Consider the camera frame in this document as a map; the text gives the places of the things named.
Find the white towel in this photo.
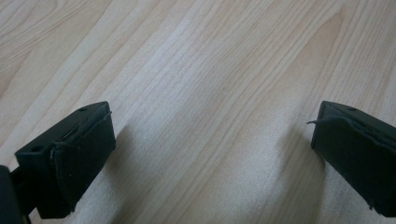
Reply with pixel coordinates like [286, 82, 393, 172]
[71, 92, 396, 224]

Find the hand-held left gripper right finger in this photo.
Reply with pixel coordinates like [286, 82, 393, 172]
[306, 100, 396, 217]

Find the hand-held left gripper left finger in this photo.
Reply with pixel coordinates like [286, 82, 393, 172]
[14, 101, 117, 219]

